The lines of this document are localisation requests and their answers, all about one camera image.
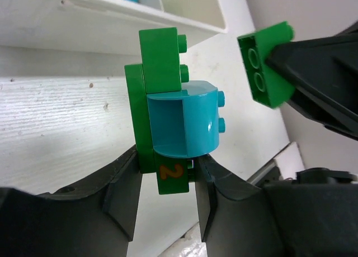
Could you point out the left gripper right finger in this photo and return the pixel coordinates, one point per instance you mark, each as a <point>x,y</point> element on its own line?
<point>226,203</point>

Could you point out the white three-compartment tray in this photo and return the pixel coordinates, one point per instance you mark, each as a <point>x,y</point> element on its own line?
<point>103,26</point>

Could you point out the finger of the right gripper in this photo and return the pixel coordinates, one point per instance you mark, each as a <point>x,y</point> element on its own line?
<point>324,74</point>

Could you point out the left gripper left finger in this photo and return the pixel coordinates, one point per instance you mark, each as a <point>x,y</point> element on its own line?
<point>119,183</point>

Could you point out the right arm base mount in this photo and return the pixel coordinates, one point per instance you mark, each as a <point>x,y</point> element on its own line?
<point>309,176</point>

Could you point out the long green lego plate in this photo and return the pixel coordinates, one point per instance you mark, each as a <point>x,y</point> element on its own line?
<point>140,117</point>

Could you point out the teal rounded lego brick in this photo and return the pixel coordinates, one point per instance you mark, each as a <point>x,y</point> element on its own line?
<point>186,124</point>

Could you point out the green numbered lego brick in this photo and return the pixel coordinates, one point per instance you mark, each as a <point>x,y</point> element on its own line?
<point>173,174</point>

